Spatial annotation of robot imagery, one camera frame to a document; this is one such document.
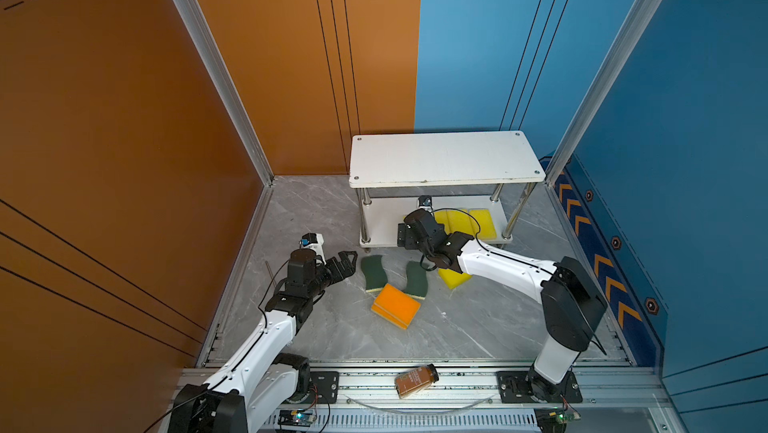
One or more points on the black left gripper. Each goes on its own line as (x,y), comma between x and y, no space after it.
(347,269)

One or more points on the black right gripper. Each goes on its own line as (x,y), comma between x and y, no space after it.
(404,233)

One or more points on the yellow sponge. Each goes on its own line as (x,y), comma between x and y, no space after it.
(441,217)
(462,221)
(483,224)
(453,279)

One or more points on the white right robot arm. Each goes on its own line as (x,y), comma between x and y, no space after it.
(572,303)

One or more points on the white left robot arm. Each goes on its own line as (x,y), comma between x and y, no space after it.
(260,376)

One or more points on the white two-tier shelf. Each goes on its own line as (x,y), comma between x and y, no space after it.
(437,160)

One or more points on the green scouring sponge left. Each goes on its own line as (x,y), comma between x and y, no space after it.
(374,273)

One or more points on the green scouring sponge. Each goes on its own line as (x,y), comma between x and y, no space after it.
(374,273)
(417,283)

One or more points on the green scouring sponge right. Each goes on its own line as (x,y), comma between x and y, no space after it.
(417,283)

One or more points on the orange sponge stack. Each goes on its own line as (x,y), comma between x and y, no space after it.
(396,307)

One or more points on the brown spice bottle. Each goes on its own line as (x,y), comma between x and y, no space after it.
(415,380)

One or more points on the green circuit board left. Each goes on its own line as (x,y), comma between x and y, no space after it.
(296,418)

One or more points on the circuit board right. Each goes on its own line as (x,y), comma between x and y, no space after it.
(557,419)

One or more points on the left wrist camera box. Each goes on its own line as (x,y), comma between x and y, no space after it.
(314,242)

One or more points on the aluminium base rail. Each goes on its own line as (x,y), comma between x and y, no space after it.
(361,397)

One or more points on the aluminium corner post left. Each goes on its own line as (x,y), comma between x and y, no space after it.
(194,20)

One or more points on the aluminium corner post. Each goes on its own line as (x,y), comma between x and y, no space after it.
(194,20)
(632,29)

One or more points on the aluminium corner post right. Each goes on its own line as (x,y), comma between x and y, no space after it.
(632,29)

